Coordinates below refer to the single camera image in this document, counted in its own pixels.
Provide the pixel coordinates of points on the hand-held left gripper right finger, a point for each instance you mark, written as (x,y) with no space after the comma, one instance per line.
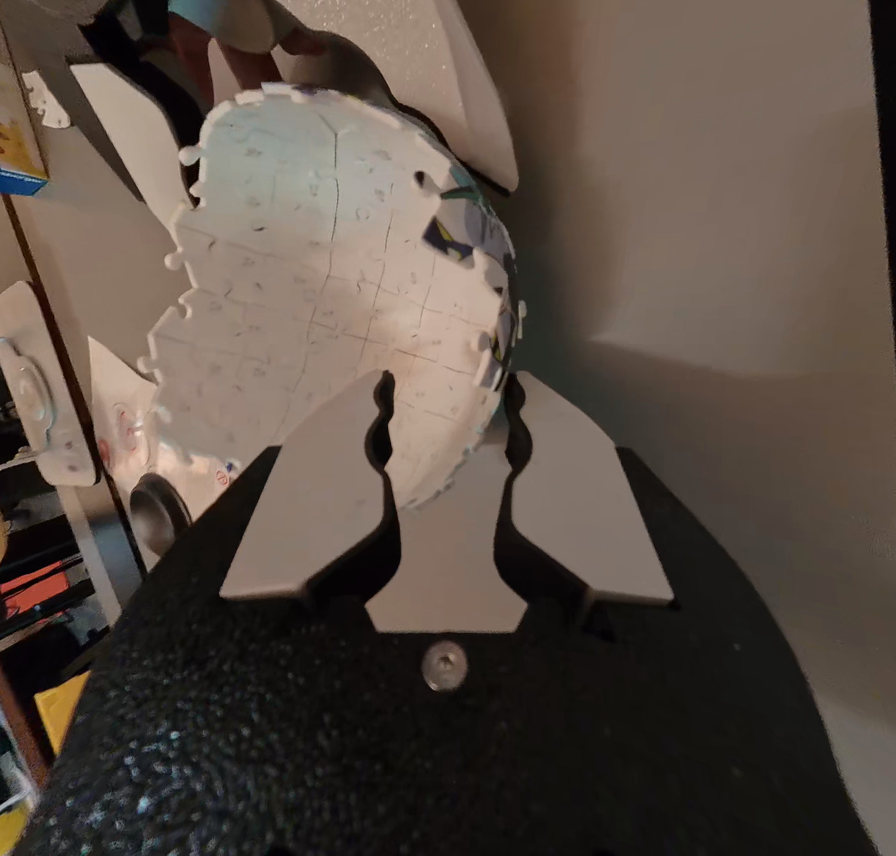
(581,513)

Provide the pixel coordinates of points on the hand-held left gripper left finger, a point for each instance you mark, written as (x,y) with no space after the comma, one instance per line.
(308,513)

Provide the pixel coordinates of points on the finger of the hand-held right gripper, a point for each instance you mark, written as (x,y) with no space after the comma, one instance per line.
(126,121)
(420,30)

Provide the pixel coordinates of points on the pile of white puzzle pieces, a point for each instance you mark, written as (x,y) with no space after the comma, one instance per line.
(45,100)

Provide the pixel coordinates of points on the colourful puzzle ball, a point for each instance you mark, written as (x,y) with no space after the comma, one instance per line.
(294,275)

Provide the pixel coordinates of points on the blue puzzle box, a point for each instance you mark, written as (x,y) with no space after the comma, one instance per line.
(17,142)

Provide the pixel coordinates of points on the black round ball stand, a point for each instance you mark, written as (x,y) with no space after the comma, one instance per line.
(150,513)

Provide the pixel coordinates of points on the person's right hand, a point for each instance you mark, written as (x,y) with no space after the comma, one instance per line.
(245,68)

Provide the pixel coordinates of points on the white instruction leaflet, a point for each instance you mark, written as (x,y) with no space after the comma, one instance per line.
(115,394)

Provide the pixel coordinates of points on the white round holder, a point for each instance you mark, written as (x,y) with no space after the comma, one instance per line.
(28,387)

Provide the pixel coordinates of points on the yellow plastic bin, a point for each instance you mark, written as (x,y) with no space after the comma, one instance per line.
(59,709)

